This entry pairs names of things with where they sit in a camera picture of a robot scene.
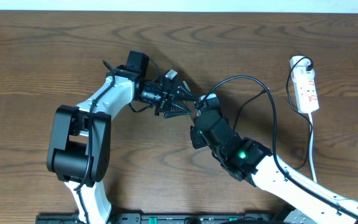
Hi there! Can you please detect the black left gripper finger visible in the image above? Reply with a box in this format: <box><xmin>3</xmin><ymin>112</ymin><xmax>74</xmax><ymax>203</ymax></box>
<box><xmin>163</xmin><ymin>103</ymin><xmax>191</xmax><ymax>119</ymax></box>
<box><xmin>175</xmin><ymin>82</ymin><xmax>198</xmax><ymax>101</ymax></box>

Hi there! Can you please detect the black USB charging cable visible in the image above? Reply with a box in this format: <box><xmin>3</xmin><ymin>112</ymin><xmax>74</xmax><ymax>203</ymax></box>
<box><xmin>232</xmin><ymin>56</ymin><xmax>315</xmax><ymax>171</ymax></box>

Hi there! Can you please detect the Galaxy S25 Ultra smartphone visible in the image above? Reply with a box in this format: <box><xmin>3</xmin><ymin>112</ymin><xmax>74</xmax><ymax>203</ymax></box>
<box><xmin>183</xmin><ymin>81</ymin><xmax>200</xmax><ymax>124</ymax></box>

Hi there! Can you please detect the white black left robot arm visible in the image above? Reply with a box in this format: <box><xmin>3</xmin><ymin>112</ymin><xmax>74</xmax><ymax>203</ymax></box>
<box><xmin>47</xmin><ymin>63</ymin><xmax>197</xmax><ymax>223</ymax></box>

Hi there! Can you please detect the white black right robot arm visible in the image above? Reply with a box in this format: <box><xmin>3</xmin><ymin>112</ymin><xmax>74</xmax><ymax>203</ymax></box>
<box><xmin>190</xmin><ymin>95</ymin><xmax>358</xmax><ymax>223</ymax></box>

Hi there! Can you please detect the white USB charger adapter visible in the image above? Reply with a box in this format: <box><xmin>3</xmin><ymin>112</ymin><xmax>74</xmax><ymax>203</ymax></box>
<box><xmin>290</xmin><ymin>55</ymin><xmax>315</xmax><ymax>82</ymax></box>

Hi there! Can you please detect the white power strip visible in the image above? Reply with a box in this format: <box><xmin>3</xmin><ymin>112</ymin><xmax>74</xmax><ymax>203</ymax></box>
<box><xmin>290</xmin><ymin>75</ymin><xmax>319</xmax><ymax>114</ymax></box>

